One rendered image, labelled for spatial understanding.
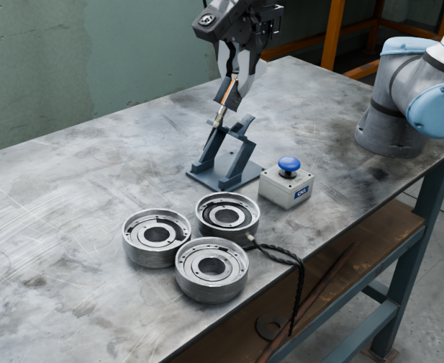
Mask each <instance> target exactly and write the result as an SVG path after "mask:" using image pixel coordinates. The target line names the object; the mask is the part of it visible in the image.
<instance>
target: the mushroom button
mask: <svg viewBox="0 0 444 363"><path fill-rule="evenodd" d="M278 166H279V167H280V168H281V169H283V170H285V173H286V174H291V172H292V171H297V170H298V169H300V166H301V164H300V161H299V160H298V159H297V158H294V157H291V156H284V157H281V158H280V159H279V160H278Z"/></svg>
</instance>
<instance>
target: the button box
mask: <svg viewBox="0 0 444 363"><path fill-rule="evenodd" d="M313 184H314V175H312V174H310V173H309V172H307V171H305V170H303V169H298V170H297V171H292V172H291V174H286V173H285V170H283V169H281V168H280V167H279V166H278V164H276V165H275V166H273V167H271V168H269V169H267V170H265V171H263V172H261V173H260V181H259V187H258V194H259V195H261V196H263V197H265V198H266V199H268V200H270V201H272V202H273V203H275V204H277V205H278V206H280V207H282V208H284V209H285V210H290V209H291V208H292V207H294V206H296V205H298V204H299V203H300V202H303V201H304V200H306V199H307V198H309V197H311V195H312V187H313Z"/></svg>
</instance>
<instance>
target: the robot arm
mask: <svg viewBox="0 0 444 363"><path fill-rule="evenodd" d="M283 13H284V7H283V6H279V5H277V4H276V0H213V1H212V2H211V3H210V4H209V6H208V7H207V8H206V9H205V10H204V11H203V12H202V13H201V14H200V15H199V16H198V17H197V18H196V19H195V20H194V22H193V23H192V24H191V26H192V28H193V30H194V32H195V35H196V37H197V38H200V39H202V40H206V41H208V42H211V43H214V51H215V55H216V61H217V62H218V67H219V72H220V74H221V77H222V80H224V78H225V77H226V76H227V77H229V78H232V72H233V71H234V70H235V69H236V68H238V67H240V71H239V74H238V76H237V77H238V85H237V91H238V93H239V95H240V98H244V97H245V96H246V94H247V93H248V92H249V90H250V88H251V85H252V84H253V82H254V81H255V80H256V79H257V78H259V77H260V76H262V75H263V74H264V73H265V72H266V70H267V62H265V61H264V60H261V59H260V56H261V53H262V49H263V44H262V42H264V41H267V40H268V39H269V38H270V33H271V40H275V39H277V38H280V37H281V25H282V19H283ZM276 17H280V21H279V27H278V32H274V30H275V19H276ZM272 20H273V22H272V25H271V21H272ZM239 45H240V47H241V48H244V47H245V50H243V51H242V52H240V51H239ZM380 56H381V58H380V61H379V67H378V70H377V74H376V80H375V84H374V87H373V93H372V96H371V102H370V104H369V106H368V108H367V110H366V111H365V113H364V114H363V116H362V118H361V119H360V121H359V122H358V124H357V126H356V129H355V135H354V137H355V140H356V142H357V143H358V144H359V145H360V146H362V147H363V148H365V149H366V150H368V151H370V152H372V153H375V154H378V155H380V156H386V157H390V158H412V157H415V156H418V155H420V154H421V153H422V152H423V150H424V147H425V143H426V137H428V138H434V139H444V37H443V39H442V40H441V41H440V42H437V41H434V40H428V39H423V38H418V37H392V38H389V39H388V40H387V41H386V42H385V43H384V47H383V50H382V53H381V54H380Z"/></svg>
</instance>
